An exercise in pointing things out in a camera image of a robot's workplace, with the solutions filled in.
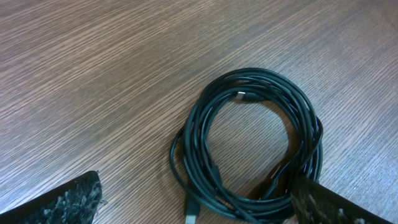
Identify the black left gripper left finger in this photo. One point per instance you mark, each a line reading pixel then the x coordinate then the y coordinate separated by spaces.
pixel 75 201

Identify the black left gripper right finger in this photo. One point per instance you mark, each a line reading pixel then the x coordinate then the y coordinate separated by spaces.
pixel 313 204

